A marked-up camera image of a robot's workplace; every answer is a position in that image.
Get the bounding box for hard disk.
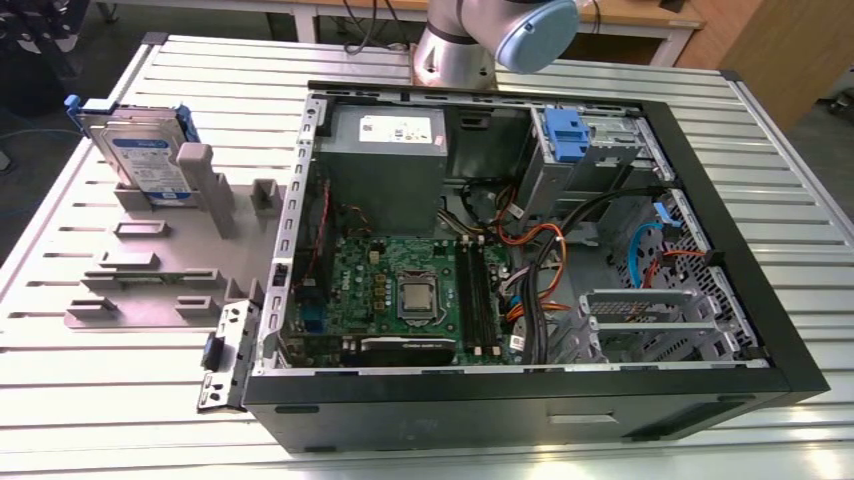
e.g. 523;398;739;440
64;94;201;209

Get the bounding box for red yellow disk power wire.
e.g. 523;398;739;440
656;248;709;284

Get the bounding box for grey parts rack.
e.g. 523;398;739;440
64;142;295;331

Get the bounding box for grey power supply unit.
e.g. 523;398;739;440
312;102;450;236

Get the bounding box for green motherboard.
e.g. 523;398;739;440
292;234;519;366

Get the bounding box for small dark latch knob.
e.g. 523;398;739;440
201;332;227;372

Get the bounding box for silver CPU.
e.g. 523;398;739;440
402;284;439;309

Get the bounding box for blue drive latch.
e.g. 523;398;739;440
543;107;594;164

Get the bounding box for CPU socket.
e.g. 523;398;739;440
392;269;447;329

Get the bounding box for black RAM slot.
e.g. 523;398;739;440
455;235;480;359
476;235;507;358
470;235;498;358
462;235;488;359

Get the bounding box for black graphics card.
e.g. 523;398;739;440
339;333;460;369

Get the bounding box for metal drive cage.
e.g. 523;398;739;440
516;102;673;221

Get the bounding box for black PC case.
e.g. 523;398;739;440
243;79;831;454

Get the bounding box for wooden cabinet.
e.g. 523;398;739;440
677;0;854;132

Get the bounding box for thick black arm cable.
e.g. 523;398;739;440
340;0;403;57

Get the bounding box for red twisted fan wire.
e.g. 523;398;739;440
312;177;334;286

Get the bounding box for grey metal hinged bracket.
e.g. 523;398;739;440
195;298;263;414

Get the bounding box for yellow black power wires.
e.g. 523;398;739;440
436;207;502;239

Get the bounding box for grey ribbon wires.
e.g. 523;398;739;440
499;267;532;294

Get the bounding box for orange power wire bundle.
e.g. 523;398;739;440
496;222;575;326

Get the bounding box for black cable bundle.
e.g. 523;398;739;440
519;187;668;364

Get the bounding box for blue data wire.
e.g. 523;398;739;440
628;222;668;291

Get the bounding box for blue cable clip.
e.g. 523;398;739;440
651;196;681;230

